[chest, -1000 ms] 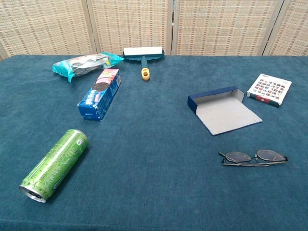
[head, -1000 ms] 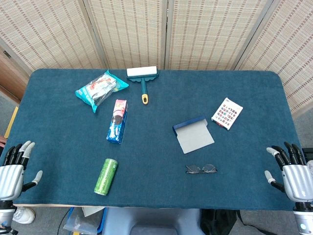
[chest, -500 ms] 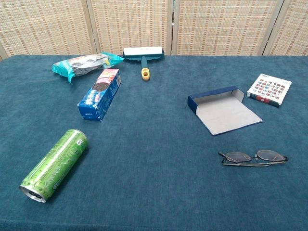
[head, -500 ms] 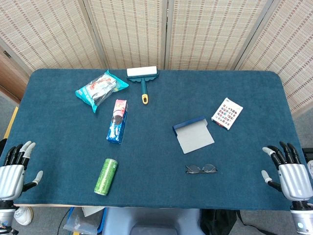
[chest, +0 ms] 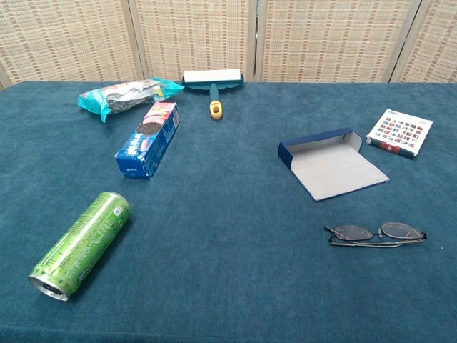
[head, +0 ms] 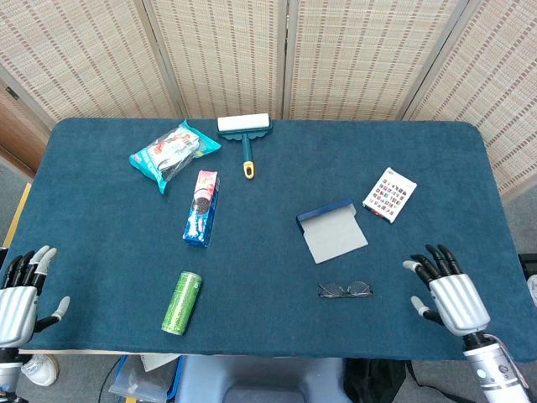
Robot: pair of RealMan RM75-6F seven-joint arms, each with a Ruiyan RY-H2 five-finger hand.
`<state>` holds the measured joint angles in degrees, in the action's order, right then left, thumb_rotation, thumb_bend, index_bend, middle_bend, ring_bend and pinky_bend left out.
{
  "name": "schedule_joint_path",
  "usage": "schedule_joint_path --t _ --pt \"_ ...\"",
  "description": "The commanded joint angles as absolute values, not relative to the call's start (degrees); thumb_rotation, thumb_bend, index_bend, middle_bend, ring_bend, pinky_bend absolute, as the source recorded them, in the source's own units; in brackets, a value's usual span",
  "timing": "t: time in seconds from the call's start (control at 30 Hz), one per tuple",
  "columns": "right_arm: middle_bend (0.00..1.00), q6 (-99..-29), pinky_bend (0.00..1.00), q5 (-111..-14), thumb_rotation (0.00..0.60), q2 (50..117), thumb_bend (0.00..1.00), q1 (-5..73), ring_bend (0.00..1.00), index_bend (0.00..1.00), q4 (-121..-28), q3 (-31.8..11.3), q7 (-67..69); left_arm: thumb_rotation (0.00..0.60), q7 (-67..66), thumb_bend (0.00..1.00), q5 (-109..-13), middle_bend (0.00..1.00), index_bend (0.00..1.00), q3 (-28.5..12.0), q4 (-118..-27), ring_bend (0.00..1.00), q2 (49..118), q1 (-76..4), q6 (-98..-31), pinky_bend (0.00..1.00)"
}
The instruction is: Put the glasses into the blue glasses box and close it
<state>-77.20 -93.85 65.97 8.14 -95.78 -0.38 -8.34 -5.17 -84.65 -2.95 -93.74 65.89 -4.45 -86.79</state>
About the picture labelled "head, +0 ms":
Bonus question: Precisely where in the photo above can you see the white sneaker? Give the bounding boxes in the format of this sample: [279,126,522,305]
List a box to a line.
[20,353,60,387]

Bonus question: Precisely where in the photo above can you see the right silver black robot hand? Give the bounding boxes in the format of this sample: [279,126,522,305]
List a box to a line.
[402,243,492,337]

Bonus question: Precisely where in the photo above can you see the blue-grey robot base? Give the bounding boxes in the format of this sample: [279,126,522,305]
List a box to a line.
[175,355,347,403]

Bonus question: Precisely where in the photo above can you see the blue glasses case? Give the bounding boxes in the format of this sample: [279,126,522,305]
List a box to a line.
[295,199,369,264]

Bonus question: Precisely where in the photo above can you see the teal snack bag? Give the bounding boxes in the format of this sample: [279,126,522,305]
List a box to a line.
[128,119,222,195]

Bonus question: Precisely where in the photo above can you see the blue plastic storage bin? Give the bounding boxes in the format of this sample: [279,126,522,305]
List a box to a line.
[107,354,183,403]

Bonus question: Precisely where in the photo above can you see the black backpack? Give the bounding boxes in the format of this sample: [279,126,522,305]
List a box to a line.
[342,358,414,403]

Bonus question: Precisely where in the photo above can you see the brown wooden cabinet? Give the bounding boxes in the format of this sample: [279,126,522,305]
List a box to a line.
[0,81,51,180]

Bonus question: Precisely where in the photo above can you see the white patterned card pack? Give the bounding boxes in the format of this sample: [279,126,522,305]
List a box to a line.
[362,166,419,224]

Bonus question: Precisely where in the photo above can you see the black device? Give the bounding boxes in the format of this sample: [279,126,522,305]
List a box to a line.
[518,253,537,278]

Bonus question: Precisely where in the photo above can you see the blue cookie package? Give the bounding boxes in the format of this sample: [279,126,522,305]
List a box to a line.
[182,170,221,249]

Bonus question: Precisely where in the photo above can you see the teal lint roller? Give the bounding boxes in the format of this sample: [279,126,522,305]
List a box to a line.
[216,112,274,181]

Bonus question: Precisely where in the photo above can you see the white spiral notebook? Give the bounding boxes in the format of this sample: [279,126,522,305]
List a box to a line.
[141,353,180,373]

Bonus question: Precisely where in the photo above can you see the thin-framed eyeglasses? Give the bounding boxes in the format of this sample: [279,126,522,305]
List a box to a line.
[317,280,373,300]

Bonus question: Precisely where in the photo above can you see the bamboo folding screen panel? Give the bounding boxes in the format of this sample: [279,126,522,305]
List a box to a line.
[142,0,290,121]
[0,0,181,127]
[284,0,469,123]
[402,0,537,196]

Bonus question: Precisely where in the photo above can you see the green drink can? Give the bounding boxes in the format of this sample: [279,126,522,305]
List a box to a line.
[161,270,204,336]

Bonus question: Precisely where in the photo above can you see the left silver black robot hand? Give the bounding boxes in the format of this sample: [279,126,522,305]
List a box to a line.
[0,245,71,349]

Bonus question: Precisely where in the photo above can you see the blue table cloth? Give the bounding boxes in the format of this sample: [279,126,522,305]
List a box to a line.
[3,117,537,362]

